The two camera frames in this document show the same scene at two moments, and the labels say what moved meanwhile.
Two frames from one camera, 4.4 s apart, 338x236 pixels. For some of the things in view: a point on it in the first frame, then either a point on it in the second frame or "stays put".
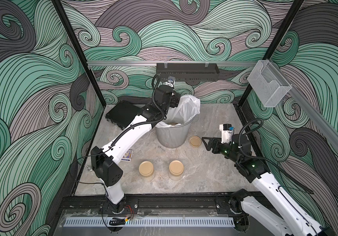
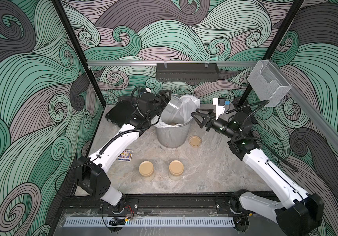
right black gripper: [212, 140] to [209, 124]
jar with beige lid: [176, 169] stays put
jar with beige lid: [146, 170] stays put
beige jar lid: [194, 140] stays put
